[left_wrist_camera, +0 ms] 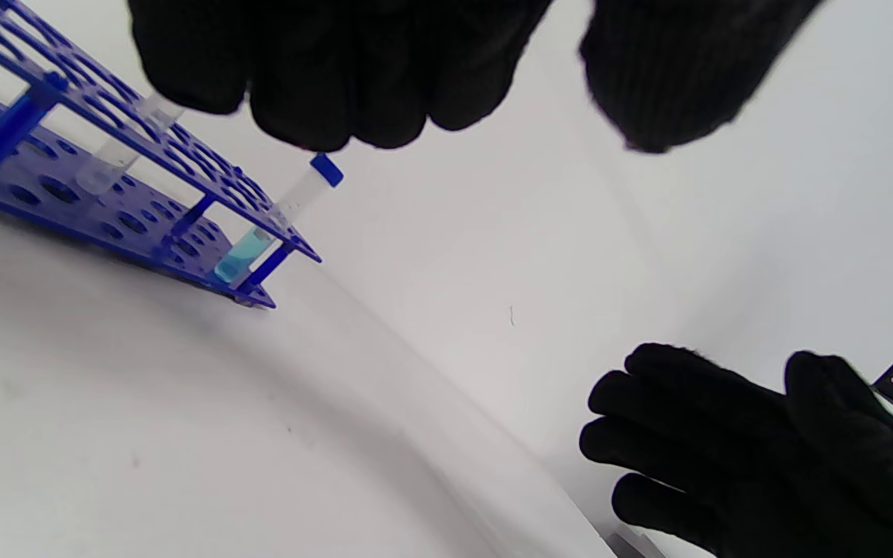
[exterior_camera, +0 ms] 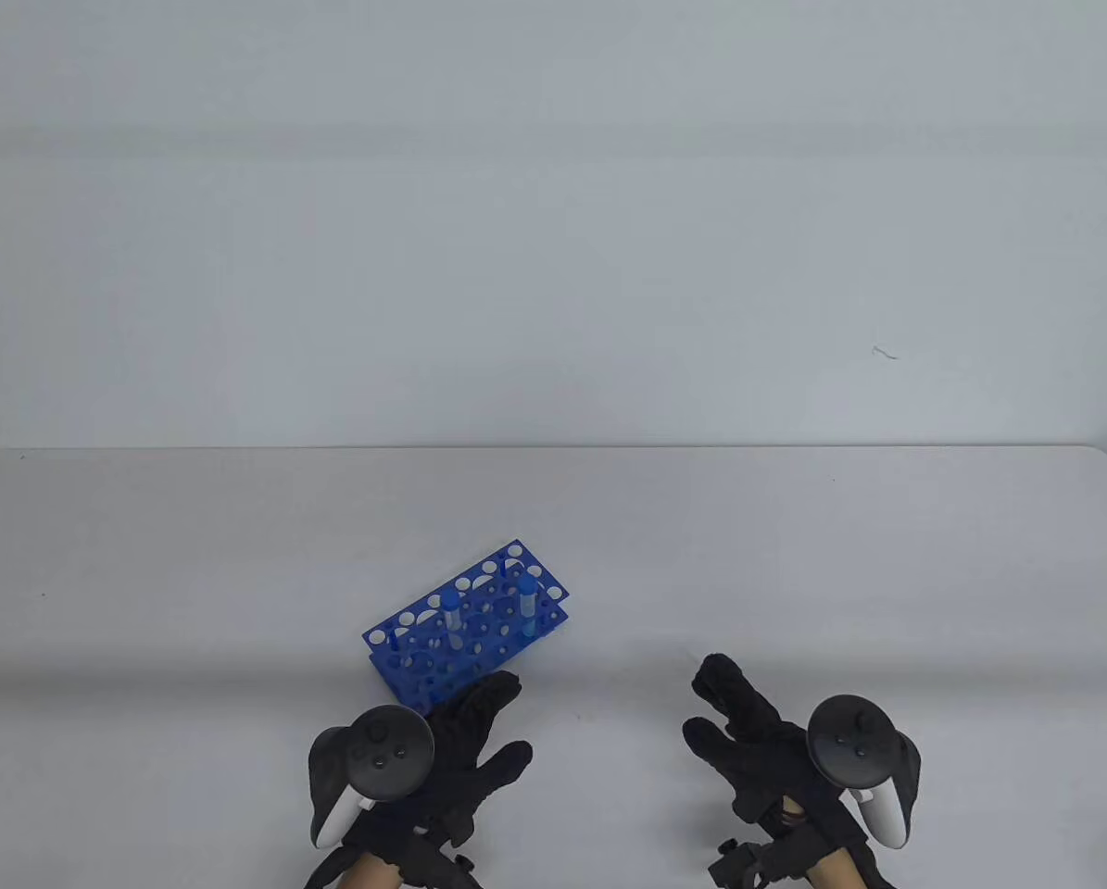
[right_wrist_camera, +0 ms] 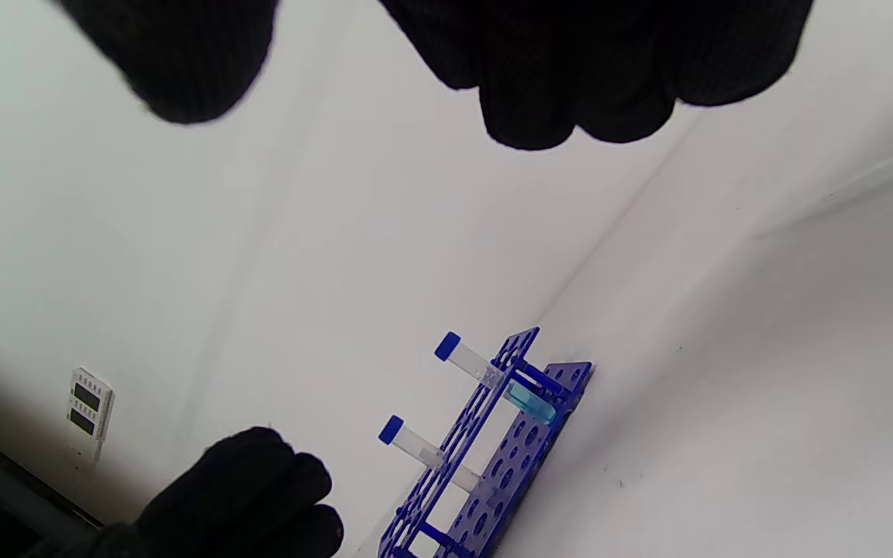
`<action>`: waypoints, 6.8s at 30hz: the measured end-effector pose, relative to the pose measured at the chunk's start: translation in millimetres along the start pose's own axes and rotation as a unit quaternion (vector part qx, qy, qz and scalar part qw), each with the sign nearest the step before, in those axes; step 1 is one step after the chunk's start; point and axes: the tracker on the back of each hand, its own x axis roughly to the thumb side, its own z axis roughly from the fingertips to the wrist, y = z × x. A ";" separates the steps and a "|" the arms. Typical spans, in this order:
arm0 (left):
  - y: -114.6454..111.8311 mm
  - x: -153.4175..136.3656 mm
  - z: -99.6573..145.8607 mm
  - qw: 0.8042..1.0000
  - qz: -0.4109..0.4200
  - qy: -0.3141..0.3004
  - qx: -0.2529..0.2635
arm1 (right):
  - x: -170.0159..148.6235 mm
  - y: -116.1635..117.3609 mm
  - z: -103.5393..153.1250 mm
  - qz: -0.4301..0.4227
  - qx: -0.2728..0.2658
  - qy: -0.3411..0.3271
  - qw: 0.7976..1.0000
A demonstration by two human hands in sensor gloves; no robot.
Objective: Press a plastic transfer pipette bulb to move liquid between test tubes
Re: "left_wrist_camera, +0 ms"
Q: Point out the test tube with blue liquid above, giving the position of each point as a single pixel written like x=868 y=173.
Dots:
x=295 y=198

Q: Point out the person's left hand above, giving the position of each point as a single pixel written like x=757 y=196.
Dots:
x=338 y=62

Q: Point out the person's right hand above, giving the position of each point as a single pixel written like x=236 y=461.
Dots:
x=764 y=465

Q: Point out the blue test tube rack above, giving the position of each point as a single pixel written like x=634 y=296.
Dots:
x=5 y=139

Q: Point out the clear test tube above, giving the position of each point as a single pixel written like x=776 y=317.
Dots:
x=109 y=167

